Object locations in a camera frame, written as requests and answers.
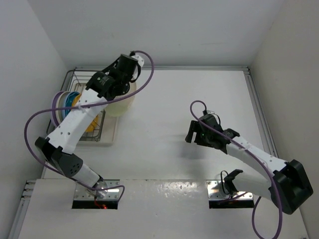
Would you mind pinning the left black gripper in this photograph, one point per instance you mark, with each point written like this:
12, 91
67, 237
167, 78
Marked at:
129, 76

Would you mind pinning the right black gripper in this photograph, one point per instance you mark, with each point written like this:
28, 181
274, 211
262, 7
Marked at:
194, 127

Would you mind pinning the cream plate with plant motif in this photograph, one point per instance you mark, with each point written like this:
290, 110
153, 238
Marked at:
119, 108

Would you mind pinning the teal dotted plate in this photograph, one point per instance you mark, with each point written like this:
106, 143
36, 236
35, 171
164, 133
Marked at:
76, 93

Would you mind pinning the yellow dotted plate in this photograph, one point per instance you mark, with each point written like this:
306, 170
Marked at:
94, 123

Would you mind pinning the purple plate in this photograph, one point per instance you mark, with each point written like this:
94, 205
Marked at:
53, 105

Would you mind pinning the light blue plate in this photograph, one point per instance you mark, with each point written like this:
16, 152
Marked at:
67, 103

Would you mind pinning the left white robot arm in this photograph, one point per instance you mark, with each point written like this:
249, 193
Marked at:
104, 86

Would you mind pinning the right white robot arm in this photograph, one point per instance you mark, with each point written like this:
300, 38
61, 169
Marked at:
285, 183

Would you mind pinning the beige drip tray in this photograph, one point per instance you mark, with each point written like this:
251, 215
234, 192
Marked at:
108, 133

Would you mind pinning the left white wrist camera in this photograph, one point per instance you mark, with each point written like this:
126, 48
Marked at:
140, 59

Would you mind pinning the metal wire dish rack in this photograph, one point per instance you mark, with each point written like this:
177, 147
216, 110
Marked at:
75, 80

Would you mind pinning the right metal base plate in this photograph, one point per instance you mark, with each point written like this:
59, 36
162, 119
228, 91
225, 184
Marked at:
215, 193

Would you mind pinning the metal base plate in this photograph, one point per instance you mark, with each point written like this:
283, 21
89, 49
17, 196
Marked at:
215, 193
83, 194

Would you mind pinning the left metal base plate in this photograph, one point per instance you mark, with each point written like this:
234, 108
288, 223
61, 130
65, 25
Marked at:
83, 194

